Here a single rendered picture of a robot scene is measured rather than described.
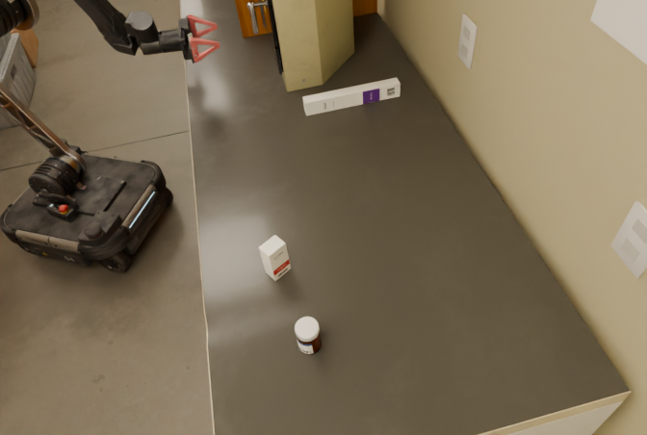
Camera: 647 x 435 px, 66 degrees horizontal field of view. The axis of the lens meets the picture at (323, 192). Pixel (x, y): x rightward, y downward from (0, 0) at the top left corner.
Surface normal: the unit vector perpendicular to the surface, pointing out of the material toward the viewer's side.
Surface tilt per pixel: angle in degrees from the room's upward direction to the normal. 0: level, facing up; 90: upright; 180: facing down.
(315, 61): 90
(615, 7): 90
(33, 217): 0
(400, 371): 0
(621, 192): 90
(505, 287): 0
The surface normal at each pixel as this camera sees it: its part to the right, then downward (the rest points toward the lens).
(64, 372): -0.08, -0.68
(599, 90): -0.97, 0.22
